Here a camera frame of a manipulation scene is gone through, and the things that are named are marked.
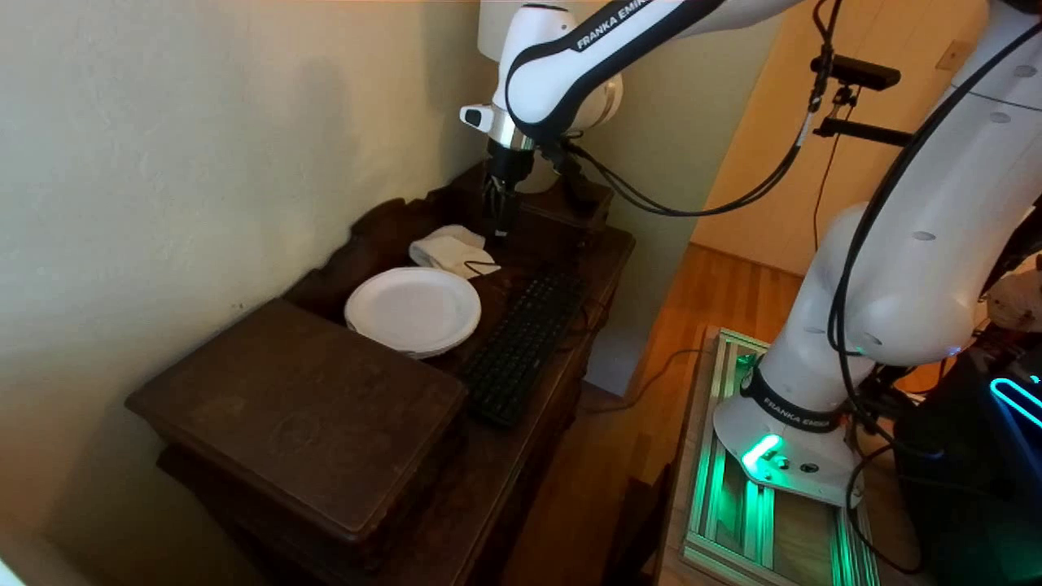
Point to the black computer keyboard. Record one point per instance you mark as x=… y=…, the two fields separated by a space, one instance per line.
x=522 y=347

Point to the black computer with neon light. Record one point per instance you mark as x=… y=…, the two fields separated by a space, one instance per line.
x=966 y=490

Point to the white folded cloth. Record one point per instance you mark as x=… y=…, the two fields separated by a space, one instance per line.
x=450 y=249

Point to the dark wooden box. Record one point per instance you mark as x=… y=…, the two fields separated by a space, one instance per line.
x=304 y=413

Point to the black camera on stand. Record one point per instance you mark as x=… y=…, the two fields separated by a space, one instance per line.
x=858 y=72

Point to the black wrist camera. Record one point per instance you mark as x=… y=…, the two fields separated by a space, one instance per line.
x=558 y=159

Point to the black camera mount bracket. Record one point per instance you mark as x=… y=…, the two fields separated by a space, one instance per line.
x=866 y=132

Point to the aluminium green-lit robot platform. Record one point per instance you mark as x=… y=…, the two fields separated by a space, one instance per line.
x=750 y=524

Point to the white plate stack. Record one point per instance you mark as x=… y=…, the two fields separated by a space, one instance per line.
x=411 y=311

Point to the black bar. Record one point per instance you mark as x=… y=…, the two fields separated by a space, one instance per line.
x=637 y=533

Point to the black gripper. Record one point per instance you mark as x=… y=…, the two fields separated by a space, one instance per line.
x=510 y=170

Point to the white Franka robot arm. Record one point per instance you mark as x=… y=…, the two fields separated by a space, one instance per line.
x=934 y=249

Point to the dark wooden desk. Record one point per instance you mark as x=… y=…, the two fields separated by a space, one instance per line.
x=522 y=457

